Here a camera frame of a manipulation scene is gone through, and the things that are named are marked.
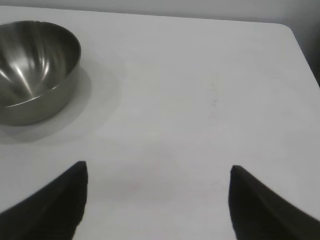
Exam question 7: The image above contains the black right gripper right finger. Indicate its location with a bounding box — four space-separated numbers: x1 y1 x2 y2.
228 164 320 240

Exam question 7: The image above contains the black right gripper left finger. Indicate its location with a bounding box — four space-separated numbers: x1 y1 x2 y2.
0 160 89 240

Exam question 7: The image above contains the stainless steel mixing bowl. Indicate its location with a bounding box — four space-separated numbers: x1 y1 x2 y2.
0 20 82 127

